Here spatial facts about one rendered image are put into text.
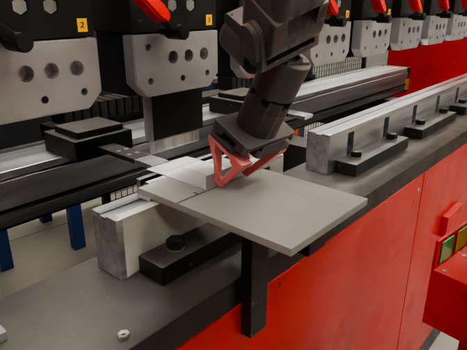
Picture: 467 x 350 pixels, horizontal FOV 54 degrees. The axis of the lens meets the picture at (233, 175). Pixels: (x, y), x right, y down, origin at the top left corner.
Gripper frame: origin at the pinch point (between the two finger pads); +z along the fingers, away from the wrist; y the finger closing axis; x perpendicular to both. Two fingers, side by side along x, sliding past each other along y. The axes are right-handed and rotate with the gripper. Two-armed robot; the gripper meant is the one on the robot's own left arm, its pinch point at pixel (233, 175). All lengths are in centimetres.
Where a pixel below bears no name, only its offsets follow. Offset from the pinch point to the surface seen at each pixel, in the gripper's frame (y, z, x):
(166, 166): 2.1, 6.8, -10.6
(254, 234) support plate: 9.9, -4.5, 11.4
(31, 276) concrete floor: -29, 164, -94
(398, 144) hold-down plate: -67, 12, 2
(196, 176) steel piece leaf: 1.9, 3.7, -4.7
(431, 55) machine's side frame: -213, 29, -42
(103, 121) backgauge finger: -0.3, 13.6, -30.6
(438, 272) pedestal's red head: -33.4, 11.7, 29.2
